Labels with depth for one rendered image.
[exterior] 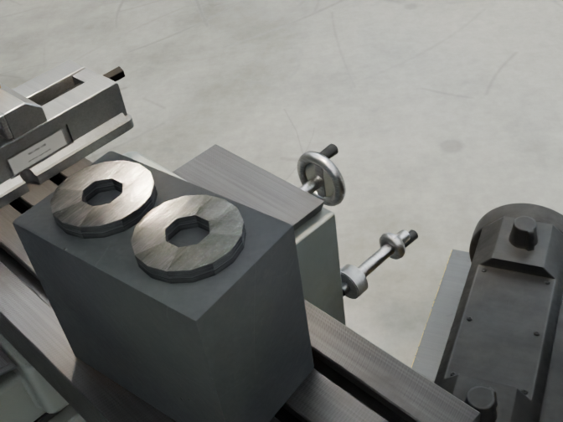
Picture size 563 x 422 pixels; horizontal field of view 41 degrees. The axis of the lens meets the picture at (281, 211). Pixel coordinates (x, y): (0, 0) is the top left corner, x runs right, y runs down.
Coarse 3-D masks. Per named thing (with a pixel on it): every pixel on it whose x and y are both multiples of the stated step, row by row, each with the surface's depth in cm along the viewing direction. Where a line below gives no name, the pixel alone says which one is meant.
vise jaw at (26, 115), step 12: (0, 84) 103; (0, 96) 98; (12, 96) 97; (0, 108) 96; (12, 108) 95; (24, 108) 96; (36, 108) 97; (0, 120) 94; (12, 120) 95; (24, 120) 97; (36, 120) 98; (0, 132) 97; (12, 132) 96; (24, 132) 97
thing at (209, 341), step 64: (64, 192) 65; (128, 192) 64; (192, 192) 65; (64, 256) 62; (128, 256) 60; (192, 256) 57; (256, 256) 58; (64, 320) 72; (128, 320) 62; (192, 320) 54; (256, 320) 60; (128, 384) 71; (192, 384) 61; (256, 384) 64
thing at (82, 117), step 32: (64, 64) 111; (32, 96) 105; (64, 96) 104; (96, 96) 104; (64, 128) 102; (96, 128) 106; (128, 128) 108; (0, 160) 97; (32, 160) 100; (64, 160) 102; (0, 192) 98
